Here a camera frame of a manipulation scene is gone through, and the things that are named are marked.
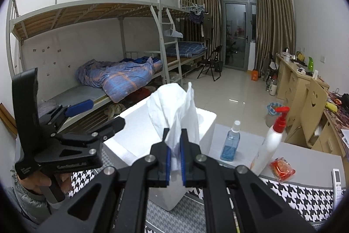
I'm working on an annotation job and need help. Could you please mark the glass balcony door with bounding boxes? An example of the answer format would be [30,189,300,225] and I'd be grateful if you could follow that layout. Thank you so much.
[219,0,257,71]

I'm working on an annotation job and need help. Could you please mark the red snack packet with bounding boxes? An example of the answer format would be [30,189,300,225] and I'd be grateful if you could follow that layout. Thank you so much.
[269,157,296,182]

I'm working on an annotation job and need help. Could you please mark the houndstooth tablecloth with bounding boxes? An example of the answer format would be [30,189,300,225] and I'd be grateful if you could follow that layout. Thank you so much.
[69,124,345,233]

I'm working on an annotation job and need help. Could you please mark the dark hanging clothes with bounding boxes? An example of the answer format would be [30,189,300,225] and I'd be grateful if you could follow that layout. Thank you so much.
[188,5,205,24]

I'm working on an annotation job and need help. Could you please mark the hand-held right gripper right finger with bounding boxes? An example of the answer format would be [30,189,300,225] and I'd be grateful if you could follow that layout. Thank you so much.
[180,128,322,233]

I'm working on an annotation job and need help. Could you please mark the person's left hand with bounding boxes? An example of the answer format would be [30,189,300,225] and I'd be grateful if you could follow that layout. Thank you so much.
[16,171,73,195]

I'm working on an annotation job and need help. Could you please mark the wooden board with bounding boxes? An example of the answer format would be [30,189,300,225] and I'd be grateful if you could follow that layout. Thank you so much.
[0,103,17,138]

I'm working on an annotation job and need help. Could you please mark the trash bin blue bag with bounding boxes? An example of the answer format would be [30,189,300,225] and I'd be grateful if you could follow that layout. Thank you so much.
[265,102,285,127]

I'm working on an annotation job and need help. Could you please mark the white metal bunk bed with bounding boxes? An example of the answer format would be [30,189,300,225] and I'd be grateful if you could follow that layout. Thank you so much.
[157,0,209,81]
[6,0,180,141]

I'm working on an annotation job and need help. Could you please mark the wooden chair smiley cutout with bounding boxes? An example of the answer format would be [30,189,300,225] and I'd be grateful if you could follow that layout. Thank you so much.
[285,77,328,146]

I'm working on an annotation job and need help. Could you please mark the white pump bottle red cap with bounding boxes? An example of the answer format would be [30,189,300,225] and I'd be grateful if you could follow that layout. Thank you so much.
[249,106,291,176]

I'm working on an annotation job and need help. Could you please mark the folded blue plaid quilt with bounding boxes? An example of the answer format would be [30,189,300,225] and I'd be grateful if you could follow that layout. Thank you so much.
[166,41,207,57]

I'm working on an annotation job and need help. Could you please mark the white foam box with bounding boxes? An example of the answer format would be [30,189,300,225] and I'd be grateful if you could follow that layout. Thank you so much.
[103,97,217,213]

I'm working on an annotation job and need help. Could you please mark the blue spray bottle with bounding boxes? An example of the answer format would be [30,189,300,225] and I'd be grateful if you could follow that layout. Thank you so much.
[220,120,242,162]

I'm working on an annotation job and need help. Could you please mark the white tissue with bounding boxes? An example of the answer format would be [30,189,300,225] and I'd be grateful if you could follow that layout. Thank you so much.
[146,82,201,172]

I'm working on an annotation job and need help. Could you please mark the crumpled blue plaid quilt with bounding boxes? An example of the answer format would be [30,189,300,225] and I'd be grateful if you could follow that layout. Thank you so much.
[75,56,163,103]

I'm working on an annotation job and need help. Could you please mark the black folding chair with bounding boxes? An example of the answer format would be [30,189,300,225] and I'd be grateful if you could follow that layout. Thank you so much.
[197,45,222,82]

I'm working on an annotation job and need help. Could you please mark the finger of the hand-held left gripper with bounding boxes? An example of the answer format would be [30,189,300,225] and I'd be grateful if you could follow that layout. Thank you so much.
[50,117,126,149]
[39,99,94,135]

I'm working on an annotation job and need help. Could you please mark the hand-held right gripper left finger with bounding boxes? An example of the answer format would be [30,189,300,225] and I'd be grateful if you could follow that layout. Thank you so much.
[35,128,172,233]

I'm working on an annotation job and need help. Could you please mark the person's left forearm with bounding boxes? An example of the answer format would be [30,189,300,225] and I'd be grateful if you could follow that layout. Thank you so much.
[5,181,52,225]

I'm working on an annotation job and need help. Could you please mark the light wooden desk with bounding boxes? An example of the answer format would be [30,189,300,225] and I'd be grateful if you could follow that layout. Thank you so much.
[275,53,330,110]

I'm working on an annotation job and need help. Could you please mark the white remote control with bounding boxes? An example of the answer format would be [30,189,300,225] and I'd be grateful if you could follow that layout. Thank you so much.
[331,168,344,197]

